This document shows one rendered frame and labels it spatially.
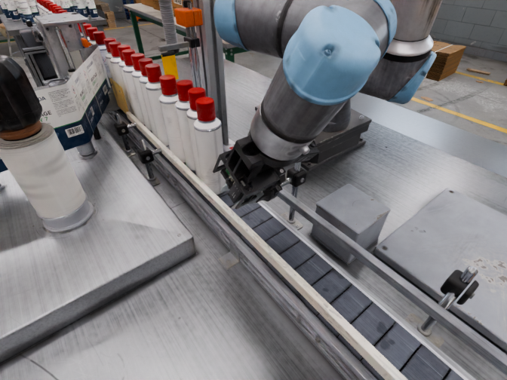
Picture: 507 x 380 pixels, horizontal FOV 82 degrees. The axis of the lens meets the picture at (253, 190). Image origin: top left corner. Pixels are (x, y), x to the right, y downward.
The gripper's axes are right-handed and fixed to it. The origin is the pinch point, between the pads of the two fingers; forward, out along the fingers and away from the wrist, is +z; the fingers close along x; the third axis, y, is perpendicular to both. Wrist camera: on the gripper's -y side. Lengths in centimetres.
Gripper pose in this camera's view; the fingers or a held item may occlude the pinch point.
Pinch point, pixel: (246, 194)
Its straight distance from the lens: 55.1
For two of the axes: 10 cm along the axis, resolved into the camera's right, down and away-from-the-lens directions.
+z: -3.0, 4.1, 8.6
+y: -7.9, 3.9, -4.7
